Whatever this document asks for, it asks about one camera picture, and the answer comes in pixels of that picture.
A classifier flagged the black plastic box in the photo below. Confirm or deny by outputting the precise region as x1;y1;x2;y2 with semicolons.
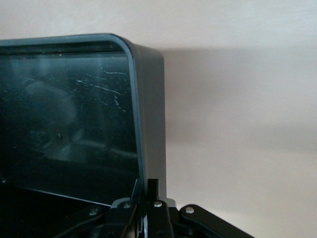
0;33;168;238

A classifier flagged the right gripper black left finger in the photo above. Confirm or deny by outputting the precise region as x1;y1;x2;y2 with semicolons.
56;178;145;238

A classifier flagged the brown table mat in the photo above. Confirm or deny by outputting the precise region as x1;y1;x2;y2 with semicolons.
0;0;317;238

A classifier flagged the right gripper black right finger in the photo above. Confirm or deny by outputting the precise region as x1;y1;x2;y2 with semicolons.
146;178;253;238

